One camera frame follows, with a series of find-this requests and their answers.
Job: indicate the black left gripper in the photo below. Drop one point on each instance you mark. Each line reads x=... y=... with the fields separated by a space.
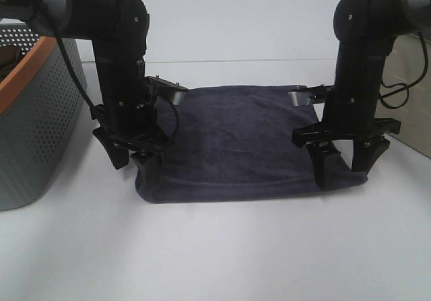
x=145 y=135

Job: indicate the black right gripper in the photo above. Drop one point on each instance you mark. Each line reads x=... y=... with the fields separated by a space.
x=326 y=158

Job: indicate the dark grey towel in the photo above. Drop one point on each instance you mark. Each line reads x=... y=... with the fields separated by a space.
x=234 y=143

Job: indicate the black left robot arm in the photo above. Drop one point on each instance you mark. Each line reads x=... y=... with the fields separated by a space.
x=117 y=30

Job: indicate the brown towel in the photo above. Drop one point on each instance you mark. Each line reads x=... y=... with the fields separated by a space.
x=10 y=56

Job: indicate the beige bin grey rim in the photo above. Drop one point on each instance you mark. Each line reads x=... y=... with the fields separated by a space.
x=404 y=71

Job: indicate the grey perforated basket orange rim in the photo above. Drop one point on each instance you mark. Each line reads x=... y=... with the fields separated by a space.
x=40 y=105

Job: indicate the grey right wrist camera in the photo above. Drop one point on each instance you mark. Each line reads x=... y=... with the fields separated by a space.
x=306 y=96

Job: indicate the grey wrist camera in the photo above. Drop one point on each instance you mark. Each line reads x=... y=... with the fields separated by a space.
x=161 y=88
x=306 y=96

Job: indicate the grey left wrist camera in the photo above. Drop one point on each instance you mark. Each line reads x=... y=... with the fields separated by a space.
x=161 y=88

